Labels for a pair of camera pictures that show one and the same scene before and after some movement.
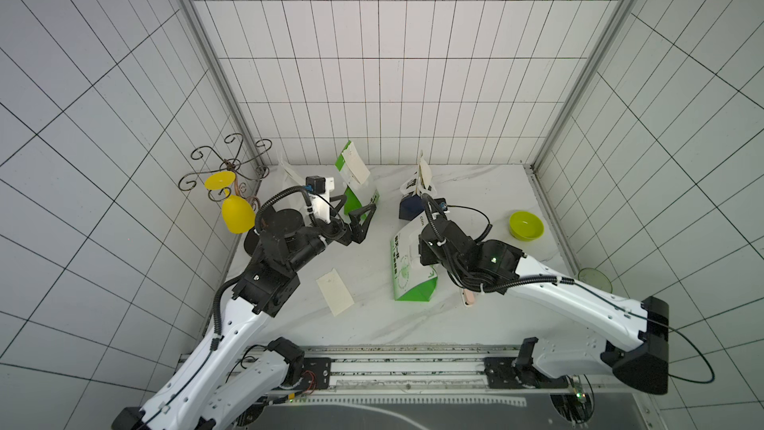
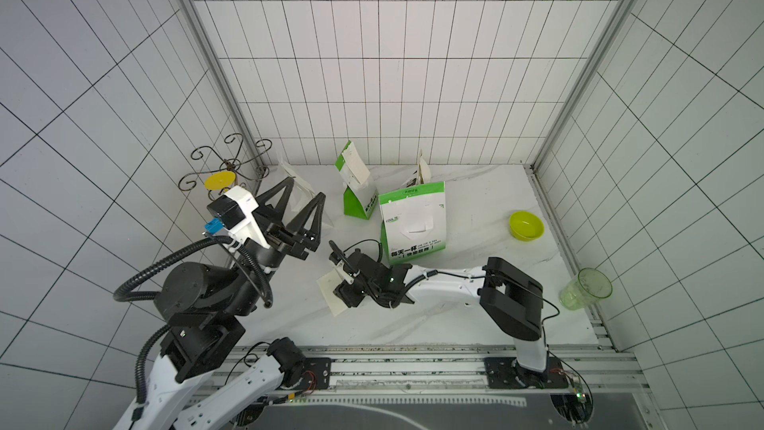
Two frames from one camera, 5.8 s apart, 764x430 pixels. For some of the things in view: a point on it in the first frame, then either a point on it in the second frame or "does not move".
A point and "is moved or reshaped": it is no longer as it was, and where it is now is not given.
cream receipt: [334, 292] does not move
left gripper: [357, 232] -> [287, 237]
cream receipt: [425, 171] does not move
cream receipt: [355, 162] does not move
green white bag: [412, 280] is moved or reshaped
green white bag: [357, 197] does not move
